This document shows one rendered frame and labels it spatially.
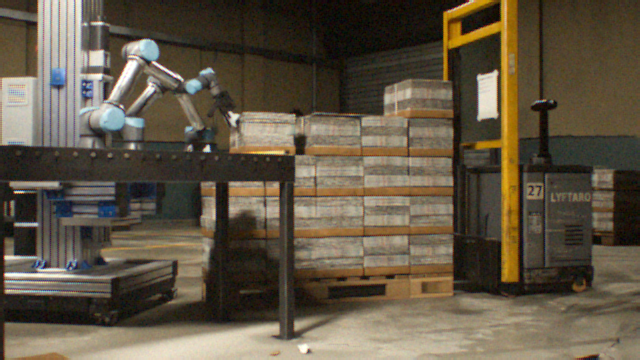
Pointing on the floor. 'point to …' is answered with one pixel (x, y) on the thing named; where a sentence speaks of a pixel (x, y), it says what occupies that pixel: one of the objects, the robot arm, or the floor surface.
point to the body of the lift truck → (541, 221)
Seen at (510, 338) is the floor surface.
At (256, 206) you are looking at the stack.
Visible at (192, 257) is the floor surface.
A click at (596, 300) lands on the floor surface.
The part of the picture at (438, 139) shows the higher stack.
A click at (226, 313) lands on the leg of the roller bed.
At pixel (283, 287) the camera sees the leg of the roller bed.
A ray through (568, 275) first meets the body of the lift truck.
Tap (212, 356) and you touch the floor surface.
